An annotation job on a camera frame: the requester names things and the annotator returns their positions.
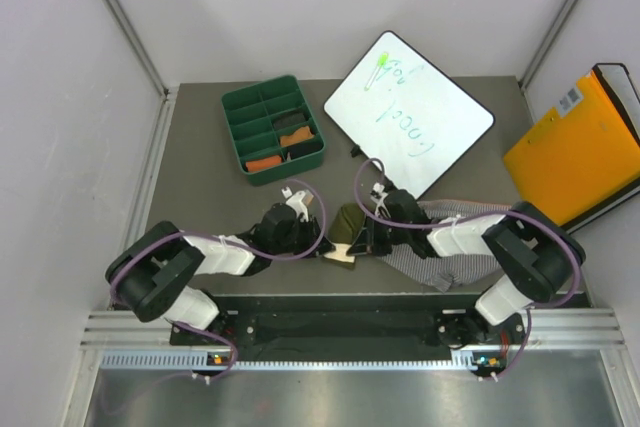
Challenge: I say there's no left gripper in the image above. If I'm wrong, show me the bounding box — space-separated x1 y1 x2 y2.
271 215 334 259

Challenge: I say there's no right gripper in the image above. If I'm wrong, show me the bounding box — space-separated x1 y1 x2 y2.
350 212 411 257

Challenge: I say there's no olive green underwear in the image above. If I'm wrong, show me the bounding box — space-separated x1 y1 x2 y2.
323 203 365 270

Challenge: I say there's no black dotted underwear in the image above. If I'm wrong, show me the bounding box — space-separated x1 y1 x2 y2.
272 109 307 130

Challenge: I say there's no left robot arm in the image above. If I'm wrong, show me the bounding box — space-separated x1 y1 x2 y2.
105 201 335 344

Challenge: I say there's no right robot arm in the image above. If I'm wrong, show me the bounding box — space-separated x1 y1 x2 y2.
348 183 586 343

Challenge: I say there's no grey striped underwear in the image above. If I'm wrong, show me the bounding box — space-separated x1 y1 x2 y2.
382 199 510 292

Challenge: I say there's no black rolled cloth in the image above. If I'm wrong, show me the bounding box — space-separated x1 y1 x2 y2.
286 140 324 160

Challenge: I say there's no orange rolled cloth front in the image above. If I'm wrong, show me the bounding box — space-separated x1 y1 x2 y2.
245 154 282 173

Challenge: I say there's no orange rolled cloth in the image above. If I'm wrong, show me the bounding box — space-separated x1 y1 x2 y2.
279 126 315 148
245 154 282 173

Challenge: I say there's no orange rolled cloth back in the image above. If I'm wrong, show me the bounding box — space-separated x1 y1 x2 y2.
279 126 315 148

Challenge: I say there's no white whiteboard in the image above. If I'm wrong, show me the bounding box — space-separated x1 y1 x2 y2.
324 31 495 197

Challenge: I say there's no green marker pen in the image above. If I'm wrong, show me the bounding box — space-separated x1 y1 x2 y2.
364 52 389 91

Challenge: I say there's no orange clipboard folder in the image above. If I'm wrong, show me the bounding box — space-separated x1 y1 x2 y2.
503 63 639 233

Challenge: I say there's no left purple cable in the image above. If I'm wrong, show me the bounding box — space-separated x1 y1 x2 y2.
109 177 329 383

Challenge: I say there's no purple cable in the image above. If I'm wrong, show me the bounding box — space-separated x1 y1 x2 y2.
353 158 585 383
109 177 329 383

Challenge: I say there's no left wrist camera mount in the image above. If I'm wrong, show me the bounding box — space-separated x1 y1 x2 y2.
281 187 314 222

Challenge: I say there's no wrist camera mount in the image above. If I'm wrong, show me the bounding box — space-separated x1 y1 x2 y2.
281 187 314 222
370 182 391 219

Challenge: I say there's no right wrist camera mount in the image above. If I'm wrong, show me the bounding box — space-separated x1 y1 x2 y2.
370 182 391 219

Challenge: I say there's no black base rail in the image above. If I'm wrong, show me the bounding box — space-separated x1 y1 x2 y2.
169 291 591 363

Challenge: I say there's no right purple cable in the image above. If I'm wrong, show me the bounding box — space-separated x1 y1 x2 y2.
353 158 585 383

